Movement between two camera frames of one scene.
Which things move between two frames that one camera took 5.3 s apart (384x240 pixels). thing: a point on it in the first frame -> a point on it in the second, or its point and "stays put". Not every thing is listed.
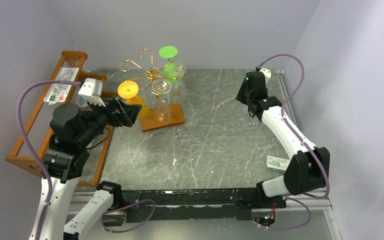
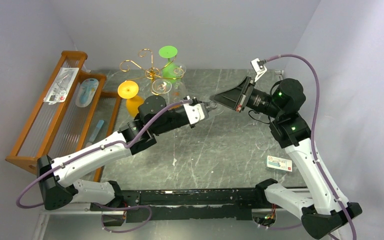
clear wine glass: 178,93 stays put
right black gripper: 245,94 -> 245,97
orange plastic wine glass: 129,89 stays put
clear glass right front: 262,143 stays put
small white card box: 277,163 stays put
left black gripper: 128,115 -> 208,107
